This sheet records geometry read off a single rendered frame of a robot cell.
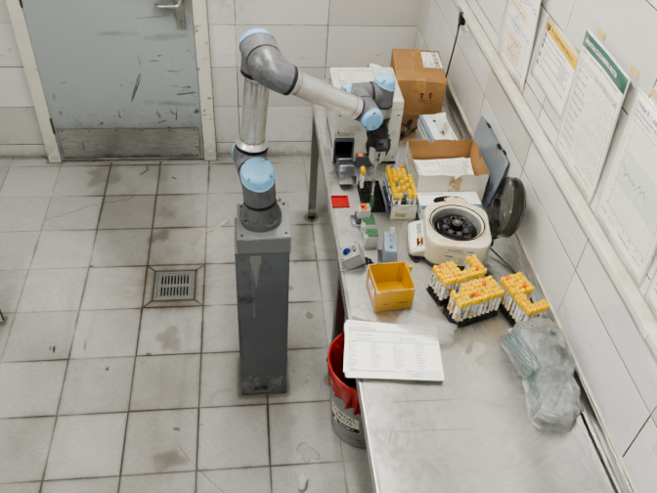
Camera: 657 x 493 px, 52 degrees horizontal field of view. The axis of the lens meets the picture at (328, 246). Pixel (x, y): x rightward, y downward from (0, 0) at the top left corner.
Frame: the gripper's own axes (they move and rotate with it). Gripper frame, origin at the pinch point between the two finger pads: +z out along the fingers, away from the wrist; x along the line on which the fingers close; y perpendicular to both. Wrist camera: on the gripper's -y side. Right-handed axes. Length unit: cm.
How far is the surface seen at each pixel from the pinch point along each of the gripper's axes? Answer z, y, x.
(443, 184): 7.6, -4.1, -26.8
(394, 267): 10.2, -46.2, -0.1
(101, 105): 65, 151, 132
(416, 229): 13.3, -23.5, -12.7
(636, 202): -47, -83, -49
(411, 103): 11, 62, -28
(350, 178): 13.1, 7.9, 7.7
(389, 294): 10, -59, 4
